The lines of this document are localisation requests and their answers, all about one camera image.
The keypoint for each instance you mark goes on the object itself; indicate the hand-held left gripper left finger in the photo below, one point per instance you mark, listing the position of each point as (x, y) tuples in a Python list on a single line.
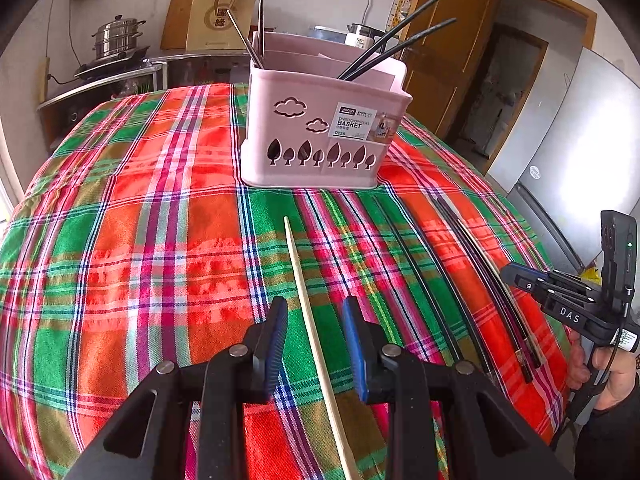
[(275, 345)]

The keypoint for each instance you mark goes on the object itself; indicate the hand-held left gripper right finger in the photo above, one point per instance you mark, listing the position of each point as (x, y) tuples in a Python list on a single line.
[(357, 350)]

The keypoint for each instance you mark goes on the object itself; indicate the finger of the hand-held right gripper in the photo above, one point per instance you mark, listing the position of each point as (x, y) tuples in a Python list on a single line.
[(575, 282), (525, 280)]

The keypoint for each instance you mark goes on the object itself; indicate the pink plastic chopstick basket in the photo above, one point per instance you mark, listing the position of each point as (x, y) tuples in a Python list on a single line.
[(300, 130)]

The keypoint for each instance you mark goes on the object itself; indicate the person's right hand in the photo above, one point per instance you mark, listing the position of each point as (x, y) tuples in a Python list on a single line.
[(620, 375)]

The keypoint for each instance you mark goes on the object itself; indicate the yellow plastic bag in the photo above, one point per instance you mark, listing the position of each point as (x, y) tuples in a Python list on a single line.
[(592, 275)]

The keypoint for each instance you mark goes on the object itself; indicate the silver refrigerator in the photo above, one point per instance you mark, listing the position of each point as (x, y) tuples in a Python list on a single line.
[(565, 160)]

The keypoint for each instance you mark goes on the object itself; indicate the red green plaid tablecloth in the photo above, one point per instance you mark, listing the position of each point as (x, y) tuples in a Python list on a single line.
[(150, 260)]

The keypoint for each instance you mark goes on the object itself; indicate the person's dark clothing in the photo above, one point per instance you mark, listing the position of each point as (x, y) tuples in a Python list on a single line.
[(610, 450)]

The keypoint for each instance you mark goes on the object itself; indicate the wooden door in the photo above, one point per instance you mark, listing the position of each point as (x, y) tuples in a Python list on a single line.
[(450, 60)]

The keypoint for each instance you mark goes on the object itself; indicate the white electric kettle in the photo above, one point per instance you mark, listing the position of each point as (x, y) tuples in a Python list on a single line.
[(362, 37)]

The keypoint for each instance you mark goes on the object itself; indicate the low metal shelf stand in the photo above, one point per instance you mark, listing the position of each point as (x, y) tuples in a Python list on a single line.
[(75, 91)]

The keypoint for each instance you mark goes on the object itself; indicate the black induction cooker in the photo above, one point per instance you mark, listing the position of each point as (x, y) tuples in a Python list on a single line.
[(115, 62)]

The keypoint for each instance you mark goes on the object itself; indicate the tan paper gift bag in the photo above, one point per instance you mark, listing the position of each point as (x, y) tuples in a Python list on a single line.
[(215, 25)]

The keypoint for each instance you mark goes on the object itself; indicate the wooden cutting board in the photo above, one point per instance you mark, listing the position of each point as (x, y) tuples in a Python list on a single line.
[(175, 20)]

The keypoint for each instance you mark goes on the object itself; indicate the stainless steel steamer pot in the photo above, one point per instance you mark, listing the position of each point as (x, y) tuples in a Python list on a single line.
[(117, 40)]

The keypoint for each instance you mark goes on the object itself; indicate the beige power strip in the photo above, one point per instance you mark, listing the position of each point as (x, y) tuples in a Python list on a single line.
[(45, 80)]

